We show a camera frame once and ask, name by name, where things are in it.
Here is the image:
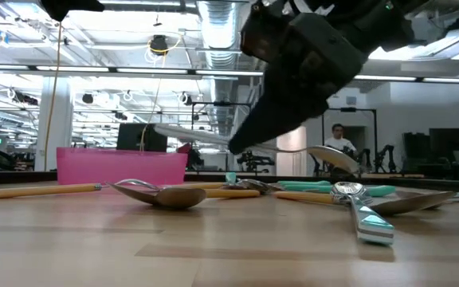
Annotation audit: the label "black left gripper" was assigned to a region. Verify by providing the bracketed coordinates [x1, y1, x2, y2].
[39, 0, 106, 23]

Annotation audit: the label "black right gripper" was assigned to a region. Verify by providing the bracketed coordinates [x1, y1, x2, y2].
[228, 13, 369, 155]

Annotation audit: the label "person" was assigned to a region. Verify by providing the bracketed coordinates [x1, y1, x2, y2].
[324, 123, 358, 155]

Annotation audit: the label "black ceiling device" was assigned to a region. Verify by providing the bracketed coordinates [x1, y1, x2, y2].
[148, 34, 170, 56]

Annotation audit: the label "long ceiling light bar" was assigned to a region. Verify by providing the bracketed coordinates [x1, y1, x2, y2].
[0, 63, 459, 85]

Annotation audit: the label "black background robot arms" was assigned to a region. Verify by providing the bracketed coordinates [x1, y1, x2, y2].
[311, 145, 400, 176]

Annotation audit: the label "black monitor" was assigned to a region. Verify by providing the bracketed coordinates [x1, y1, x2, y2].
[116, 122, 170, 153]

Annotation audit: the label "pink plastic bin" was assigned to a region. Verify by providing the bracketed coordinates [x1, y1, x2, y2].
[56, 146, 189, 187]

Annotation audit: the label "dark equipment rack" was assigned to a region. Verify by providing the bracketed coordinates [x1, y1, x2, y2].
[402, 127, 459, 180]

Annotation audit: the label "black metal rig frame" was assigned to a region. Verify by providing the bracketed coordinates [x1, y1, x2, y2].
[321, 107, 378, 176]
[190, 101, 253, 173]

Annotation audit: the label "silver ventilation duct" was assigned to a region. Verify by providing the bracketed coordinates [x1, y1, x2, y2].
[196, 0, 241, 148]

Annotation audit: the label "yellow ceiling cable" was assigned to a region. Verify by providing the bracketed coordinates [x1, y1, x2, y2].
[139, 34, 183, 152]

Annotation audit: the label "yellow hanging cable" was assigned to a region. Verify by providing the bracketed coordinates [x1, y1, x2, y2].
[43, 22, 64, 172]

